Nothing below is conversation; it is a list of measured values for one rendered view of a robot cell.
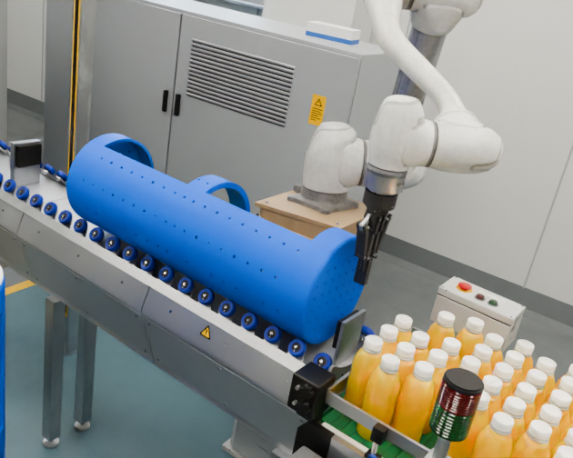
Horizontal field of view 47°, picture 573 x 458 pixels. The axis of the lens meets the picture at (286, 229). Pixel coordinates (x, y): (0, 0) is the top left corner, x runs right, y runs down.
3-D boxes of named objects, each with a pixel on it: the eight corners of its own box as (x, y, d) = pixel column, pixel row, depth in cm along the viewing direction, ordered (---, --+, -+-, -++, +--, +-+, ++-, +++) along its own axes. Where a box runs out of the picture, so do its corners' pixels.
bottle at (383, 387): (392, 434, 143) (412, 367, 136) (375, 448, 138) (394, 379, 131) (367, 417, 147) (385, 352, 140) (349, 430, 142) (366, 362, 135)
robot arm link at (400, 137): (368, 169, 140) (428, 178, 141) (385, 97, 134) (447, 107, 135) (360, 154, 149) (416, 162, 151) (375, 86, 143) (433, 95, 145)
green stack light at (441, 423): (438, 410, 110) (446, 386, 109) (474, 430, 107) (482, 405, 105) (421, 427, 106) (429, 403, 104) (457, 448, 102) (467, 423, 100)
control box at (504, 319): (444, 307, 181) (454, 274, 177) (514, 340, 171) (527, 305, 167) (428, 319, 173) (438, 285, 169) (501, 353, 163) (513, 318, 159)
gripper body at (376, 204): (387, 198, 142) (377, 237, 146) (405, 192, 149) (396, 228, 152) (357, 187, 146) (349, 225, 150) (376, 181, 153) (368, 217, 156)
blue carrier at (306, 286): (135, 212, 219) (144, 129, 209) (356, 324, 175) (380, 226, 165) (62, 228, 197) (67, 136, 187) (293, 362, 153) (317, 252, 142)
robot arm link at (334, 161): (299, 178, 228) (307, 115, 220) (351, 184, 229) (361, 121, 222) (303, 191, 212) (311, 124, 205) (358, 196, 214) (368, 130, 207)
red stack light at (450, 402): (446, 386, 109) (452, 366, 107) (482, 405, 105) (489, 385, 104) (429, 403, 104) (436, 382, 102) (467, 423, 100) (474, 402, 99)
